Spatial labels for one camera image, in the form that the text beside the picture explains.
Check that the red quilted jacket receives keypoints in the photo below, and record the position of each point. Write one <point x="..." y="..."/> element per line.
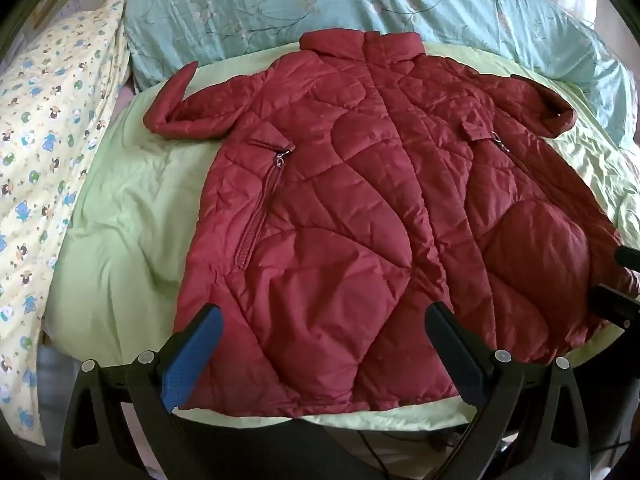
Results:
<point x="360" y="220"/>

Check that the yellow cartoon print pillow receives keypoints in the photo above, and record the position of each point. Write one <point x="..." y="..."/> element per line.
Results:
<point x="45" y="135"/>

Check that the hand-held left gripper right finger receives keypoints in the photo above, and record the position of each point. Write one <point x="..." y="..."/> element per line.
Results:
<point x="457" y="355"/>

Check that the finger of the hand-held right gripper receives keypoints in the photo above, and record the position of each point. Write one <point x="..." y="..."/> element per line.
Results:
<point x="629" y="256"/>
<point x="617" y="307"/>

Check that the teal floral quilt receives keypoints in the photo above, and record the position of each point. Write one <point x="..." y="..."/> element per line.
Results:
<point x="260" y="5"/>

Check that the light green blanket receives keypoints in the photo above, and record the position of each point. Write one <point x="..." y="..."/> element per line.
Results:
<point x="125" y="240"/>

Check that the pink bed sheet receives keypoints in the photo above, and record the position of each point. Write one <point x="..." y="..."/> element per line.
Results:
<point x="129" y="91"/>

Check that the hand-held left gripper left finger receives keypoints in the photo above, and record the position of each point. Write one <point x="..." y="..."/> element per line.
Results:
<point x="195" y="355"/>

